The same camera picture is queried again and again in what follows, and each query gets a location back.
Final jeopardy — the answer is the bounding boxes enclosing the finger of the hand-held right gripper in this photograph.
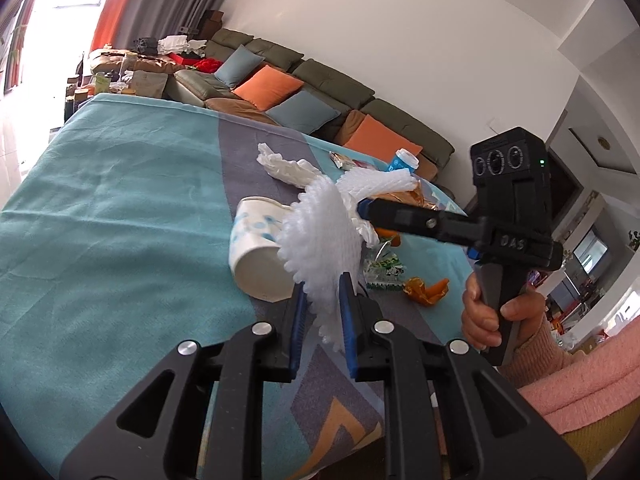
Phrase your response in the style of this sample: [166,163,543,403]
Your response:
[359,197,493,249]

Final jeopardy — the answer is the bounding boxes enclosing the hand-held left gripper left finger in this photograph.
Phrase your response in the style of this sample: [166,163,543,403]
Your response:
[59,282,308,480]

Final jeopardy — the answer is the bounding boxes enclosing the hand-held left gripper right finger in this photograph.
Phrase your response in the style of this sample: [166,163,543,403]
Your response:
[338,271,586,480]

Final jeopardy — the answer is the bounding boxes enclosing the white foam fruit net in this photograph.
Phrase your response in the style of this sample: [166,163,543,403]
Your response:
[276,177,369,357]
[336,169,418,211]

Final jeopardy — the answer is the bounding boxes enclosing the orange peel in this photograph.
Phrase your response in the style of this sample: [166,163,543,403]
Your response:
[375,227,403,249]
[404,277,450,307]

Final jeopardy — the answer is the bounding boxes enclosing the white tissue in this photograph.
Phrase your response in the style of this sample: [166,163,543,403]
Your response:
[256,142,325,195]

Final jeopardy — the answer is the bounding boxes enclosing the person's right forearm pink sleeve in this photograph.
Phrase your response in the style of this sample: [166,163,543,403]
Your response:
[497,327,640,436]

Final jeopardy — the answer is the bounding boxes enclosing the person's right hand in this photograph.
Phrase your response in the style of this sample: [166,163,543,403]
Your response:
[461,275,548,352]

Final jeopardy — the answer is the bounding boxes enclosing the shiny golden brown wrapper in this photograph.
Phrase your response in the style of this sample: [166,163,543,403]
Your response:
[385,179,442,211]

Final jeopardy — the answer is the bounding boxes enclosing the dark wooden door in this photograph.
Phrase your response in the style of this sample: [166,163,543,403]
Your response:
[547,145,584,217]

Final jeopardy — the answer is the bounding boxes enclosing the clear wrapper green print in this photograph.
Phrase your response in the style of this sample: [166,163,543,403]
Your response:
[362,242,407,293]

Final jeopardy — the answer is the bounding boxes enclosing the blue white yogurt bottle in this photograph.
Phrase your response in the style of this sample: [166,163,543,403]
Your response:
[387,148,421,174]

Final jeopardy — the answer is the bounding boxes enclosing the white paper cup blue dots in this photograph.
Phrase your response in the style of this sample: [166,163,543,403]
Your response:
[228,196,302,303]

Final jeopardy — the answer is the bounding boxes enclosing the orange cushion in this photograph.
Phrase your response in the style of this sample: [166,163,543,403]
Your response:
[232,65,305,111]
[342,115,424,162]

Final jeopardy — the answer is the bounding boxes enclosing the television screen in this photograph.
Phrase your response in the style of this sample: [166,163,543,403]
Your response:
[572,227,612,276]

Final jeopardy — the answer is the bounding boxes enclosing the grey blue cushion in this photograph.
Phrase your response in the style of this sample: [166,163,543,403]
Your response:
[215,45,266,89]
[265,91,341,135]

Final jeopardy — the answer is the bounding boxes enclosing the olive green sectional sofa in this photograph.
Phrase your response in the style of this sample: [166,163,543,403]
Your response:
[165,27,456,196]

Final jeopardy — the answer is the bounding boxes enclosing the teal patterned tablecloth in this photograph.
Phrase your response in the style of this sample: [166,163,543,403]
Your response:
[0,92,468,480]

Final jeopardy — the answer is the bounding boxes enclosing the yellow cloth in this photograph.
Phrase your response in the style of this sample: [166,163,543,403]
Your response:
[564,407,640,477]

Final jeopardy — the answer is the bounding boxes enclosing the brown cardboard box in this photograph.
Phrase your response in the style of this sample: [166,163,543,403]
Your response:
[200,10,224,36]

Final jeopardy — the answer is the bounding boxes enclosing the brown leather sofa seat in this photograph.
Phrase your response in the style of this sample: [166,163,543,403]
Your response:
[89,50,187,77]

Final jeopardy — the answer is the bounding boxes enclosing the pile of white clothes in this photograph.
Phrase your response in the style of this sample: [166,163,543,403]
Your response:
[157,35,208,59]

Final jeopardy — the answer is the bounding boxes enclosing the group of food jars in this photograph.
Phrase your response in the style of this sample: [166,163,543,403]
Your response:
[65,71,136,102]

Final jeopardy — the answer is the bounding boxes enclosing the orange curtain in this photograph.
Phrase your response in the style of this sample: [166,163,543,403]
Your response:
[90,0,158,57]

